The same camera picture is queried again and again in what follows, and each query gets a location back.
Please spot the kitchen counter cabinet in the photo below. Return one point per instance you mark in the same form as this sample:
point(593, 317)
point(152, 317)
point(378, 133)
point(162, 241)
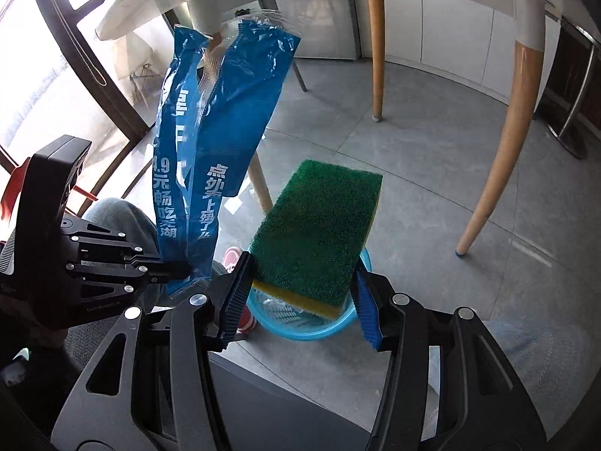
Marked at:
point(461, 40)

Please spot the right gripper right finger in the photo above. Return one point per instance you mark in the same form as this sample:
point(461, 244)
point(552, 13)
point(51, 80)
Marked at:
point(365, 305)

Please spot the blue plastic trash basket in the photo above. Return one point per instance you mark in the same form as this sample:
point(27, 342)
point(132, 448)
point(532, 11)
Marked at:
point(285, 320)

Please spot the green yellow sponge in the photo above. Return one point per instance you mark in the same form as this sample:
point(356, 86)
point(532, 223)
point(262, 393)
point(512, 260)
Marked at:
point(307, 247)

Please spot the blue plastic snack wrapper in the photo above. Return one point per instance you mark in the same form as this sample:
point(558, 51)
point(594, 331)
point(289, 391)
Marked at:
point(213, 111)

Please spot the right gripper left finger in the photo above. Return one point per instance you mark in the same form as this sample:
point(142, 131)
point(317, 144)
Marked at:
point(235, 318)

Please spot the silver refrigerator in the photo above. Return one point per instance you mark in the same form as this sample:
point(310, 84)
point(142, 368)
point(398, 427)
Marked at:
point(329, 28)

